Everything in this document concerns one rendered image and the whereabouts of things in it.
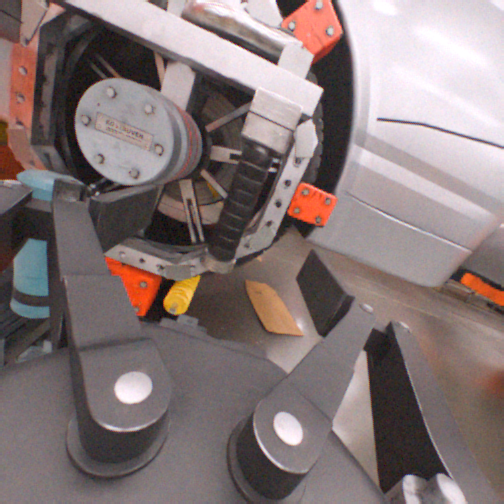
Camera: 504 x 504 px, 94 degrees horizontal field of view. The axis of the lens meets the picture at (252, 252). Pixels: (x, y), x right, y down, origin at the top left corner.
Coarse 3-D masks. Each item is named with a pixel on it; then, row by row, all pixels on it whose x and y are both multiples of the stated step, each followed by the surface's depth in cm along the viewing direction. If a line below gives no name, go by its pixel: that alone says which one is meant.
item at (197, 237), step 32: (160, 0) 43; (96, 32) 45; (96, 64) 49; (128, 64) 58; (160, 64) 49; (64, 96) 49; (64, 128) 51; (224, 160) 55; (96, 192) 58; (160, 192) 58; (192, 192) 58; (224, 192) 58; (160, 224) 72; (192, 224) 61
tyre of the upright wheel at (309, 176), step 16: (64, 64) 47; (320, 112) 51; (320, 128) 52; (320, 144) 53; (64, 160) 53; (320, 160) 55; (304, 176) 55; (288, 224) 59; (272, 240) 60; (256, 256) 62; (208, 272) 63
